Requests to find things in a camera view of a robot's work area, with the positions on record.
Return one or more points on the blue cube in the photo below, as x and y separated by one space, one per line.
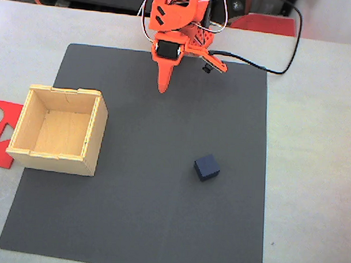
206 167

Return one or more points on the open wooden box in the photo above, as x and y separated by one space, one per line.
61 133

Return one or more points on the plain red sheet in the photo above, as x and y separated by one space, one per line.
263 25

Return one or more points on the dark grey mat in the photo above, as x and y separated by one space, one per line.
161 194

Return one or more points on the red stencil sheet with cutouts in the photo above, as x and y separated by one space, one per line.
4 157

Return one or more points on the wrist camera on orange mount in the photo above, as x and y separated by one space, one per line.
213 60

